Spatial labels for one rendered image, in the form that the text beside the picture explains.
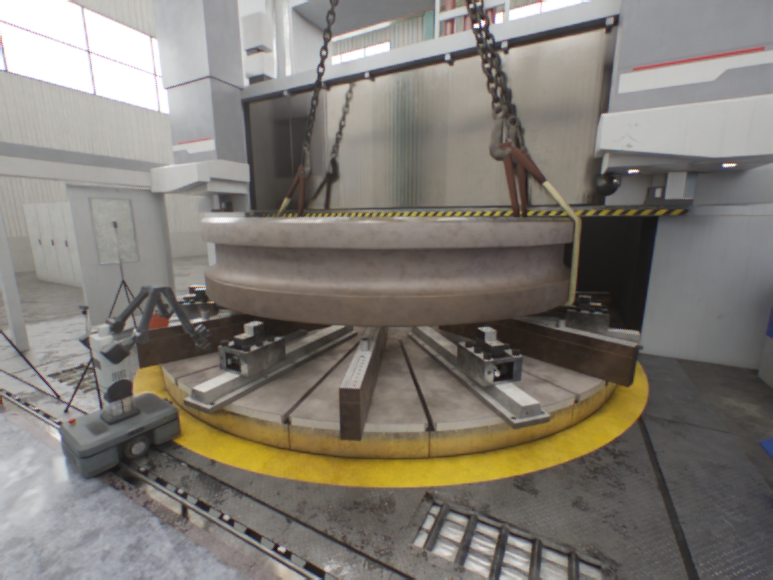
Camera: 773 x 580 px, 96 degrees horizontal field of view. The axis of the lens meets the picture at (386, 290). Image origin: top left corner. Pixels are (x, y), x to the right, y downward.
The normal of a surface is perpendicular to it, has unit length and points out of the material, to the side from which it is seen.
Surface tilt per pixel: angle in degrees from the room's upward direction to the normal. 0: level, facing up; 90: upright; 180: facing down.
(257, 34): 90
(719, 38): 90
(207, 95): 90
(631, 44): 90
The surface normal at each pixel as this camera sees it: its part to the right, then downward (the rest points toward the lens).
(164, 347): 0.65, 0.15
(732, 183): -0.47, 0.18
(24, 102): 0.89, 0.09
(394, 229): 0.01, 0.19
